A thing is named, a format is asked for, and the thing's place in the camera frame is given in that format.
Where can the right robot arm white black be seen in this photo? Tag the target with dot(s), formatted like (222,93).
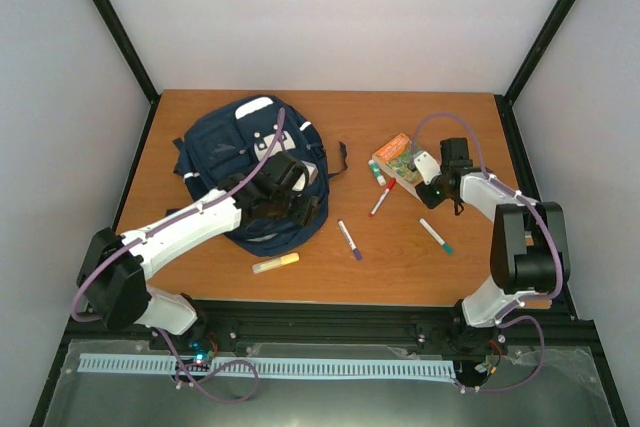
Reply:
(527,257)

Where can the green capped marker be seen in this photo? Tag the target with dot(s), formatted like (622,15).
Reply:
(435,235)

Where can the yellow highlighter pen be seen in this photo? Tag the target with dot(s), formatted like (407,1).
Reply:
(275,263)

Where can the black frame post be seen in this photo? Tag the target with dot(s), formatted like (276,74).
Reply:
(129,53)
(543,40)

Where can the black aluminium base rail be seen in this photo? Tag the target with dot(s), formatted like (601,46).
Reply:
(234,326)

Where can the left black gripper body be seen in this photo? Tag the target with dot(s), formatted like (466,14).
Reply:
(304,215)

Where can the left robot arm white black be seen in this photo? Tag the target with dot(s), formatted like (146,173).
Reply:
(117,267)

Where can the navy blue backpack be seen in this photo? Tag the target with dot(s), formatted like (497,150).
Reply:
(229,142)

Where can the light blue cable duct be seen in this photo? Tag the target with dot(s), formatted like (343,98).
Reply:
(270,368)

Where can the orange green paperback book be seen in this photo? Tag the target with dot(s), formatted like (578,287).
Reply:
(393,159)

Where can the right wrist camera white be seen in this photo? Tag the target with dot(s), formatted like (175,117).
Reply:
(424,168)

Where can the right black frame post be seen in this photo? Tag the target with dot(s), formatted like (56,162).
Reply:
(543,40)

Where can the purple capped marker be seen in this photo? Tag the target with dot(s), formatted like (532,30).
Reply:
(349,239)

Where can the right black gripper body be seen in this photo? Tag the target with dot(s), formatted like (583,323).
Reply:
(433,200)

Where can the red capped marker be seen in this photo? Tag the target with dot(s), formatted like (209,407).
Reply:
(382,197)

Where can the left black frame post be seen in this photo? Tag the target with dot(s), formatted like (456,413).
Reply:
(129,53)

